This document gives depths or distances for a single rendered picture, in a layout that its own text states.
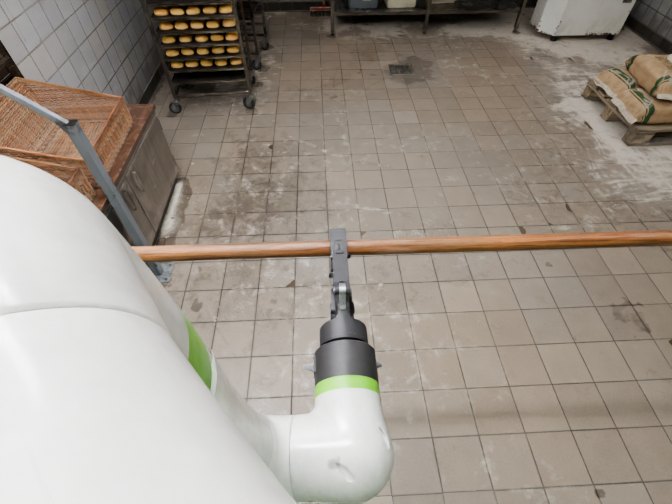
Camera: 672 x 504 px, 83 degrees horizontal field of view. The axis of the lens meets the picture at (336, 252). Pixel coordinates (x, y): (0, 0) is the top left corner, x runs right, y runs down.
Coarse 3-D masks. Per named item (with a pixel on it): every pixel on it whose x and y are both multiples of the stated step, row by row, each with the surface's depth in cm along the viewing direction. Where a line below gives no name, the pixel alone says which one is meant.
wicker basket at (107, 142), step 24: (0, 96) 177; (24, 96) 190; (48, 96) 196; (72, 96) 196; (96, 96) 197; (0, 120) 175; (24, 120) 187; (48, 120) 201; (96, 120) 208; (120, 120) 196; (24, 144) 184; (48, 144) 196; (72, 144) 196; (96, 144) 173; (120, 144) 195
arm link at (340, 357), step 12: (324, 348) 55; (336, 348) 54; (348, 348) 54; (360, 348) 54; (372, 348) 56; (324, 360) 54; (336, 360) 53; (348, 360) 52; (360, 360) 53; (372, 360) 55; (324, 372) 52; (336, 372) 51; (348, 372) 51; (360, 372) 52; (372, 372) 53
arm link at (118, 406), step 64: (0, 320) 9; (64, 320) 10; (128, 320) 11; (0, 384) 8; (64, 384) 8; (128, 384) 9; (192, 384) 11; (0, 448) 7; (64, 448) 7; (128, 448) 8; (192, 448) 9
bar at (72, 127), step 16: (16, 96) 134; (48, 112) 139; (64, 128) 143; (80, 128) 146; (80, 144) 148; (96, 160) 156; (96, 176) 160; (112, 192) 167; (128, 224) 183; (144, 240) 195; (160, 272) 213
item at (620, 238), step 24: (360, 240) 71; (384, 240) 71; (408, 240) 71; (432, 240) 71; (456, 240) 71; (480, 240) 71; (504, 240) 71; (528, 240) 71; (552, 240) 71; (576, 240) 71; (600, 240) 71; (624, 240) 72; (648, 240) 72
